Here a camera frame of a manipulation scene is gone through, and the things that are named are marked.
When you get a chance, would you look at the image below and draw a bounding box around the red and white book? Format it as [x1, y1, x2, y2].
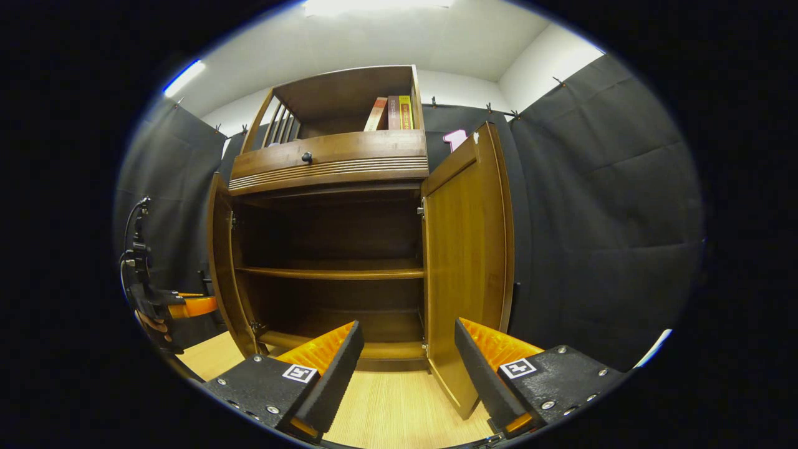
[364, 97, 389, 132]

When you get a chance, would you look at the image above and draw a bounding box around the wooden inner shelf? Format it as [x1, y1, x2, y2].
[236, 259, 426, 281]

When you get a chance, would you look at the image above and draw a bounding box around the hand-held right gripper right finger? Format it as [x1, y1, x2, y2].
[453, 317, 627, 437]

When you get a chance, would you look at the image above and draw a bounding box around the ceiling light panel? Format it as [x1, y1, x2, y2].
[302, 0, 456, 17]

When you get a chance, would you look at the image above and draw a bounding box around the wooden cabinet door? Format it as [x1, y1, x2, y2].
[421, 122, 516, 420]
[207, 173, 262, 358]

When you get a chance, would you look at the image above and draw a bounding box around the ceiling light strip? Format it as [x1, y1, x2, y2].
[162, 59, 206, 99]

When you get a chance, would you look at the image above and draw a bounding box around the wooden double-door shoe cabinet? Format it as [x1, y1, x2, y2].
[207, 65, 431, 374]

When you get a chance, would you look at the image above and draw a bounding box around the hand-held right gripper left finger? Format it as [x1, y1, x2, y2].
[201, 321, 365, 445]

